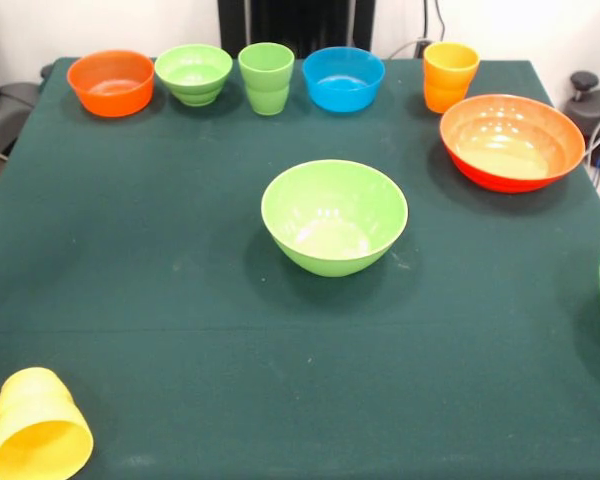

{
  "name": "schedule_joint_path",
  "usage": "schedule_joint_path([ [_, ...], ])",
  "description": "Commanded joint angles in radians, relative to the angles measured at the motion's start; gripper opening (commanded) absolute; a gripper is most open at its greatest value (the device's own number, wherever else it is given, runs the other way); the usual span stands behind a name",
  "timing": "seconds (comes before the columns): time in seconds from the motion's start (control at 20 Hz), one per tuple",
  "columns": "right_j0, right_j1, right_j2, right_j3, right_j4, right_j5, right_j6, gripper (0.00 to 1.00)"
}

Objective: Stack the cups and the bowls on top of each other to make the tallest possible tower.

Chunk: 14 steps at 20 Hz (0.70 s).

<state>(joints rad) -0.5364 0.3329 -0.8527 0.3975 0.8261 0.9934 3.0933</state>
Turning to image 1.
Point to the yellow plastic cup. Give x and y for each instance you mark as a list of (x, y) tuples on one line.
[(450, 80), (35, 425)]

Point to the dark green table cloth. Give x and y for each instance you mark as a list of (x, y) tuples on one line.
[(305, 360)]

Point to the green plastic cup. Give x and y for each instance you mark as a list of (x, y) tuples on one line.
[(266, 85)]

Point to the blue plastic bowl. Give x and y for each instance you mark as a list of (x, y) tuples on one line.
[(343, 80)]

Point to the small green plastic bowl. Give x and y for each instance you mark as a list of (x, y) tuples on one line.
[(195, 70)]

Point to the black power plug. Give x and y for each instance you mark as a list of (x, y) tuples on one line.
[(423, 48)]

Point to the large orange plastic bowl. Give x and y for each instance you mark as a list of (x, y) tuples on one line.
[(512, 145)]

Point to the small orange plastic bowl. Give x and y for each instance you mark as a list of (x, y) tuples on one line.
[(112, 80)]

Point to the black knobbed equipment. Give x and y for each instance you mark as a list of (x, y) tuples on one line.
[(595, 115)]

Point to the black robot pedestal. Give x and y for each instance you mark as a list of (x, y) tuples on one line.
[(295, 22)]

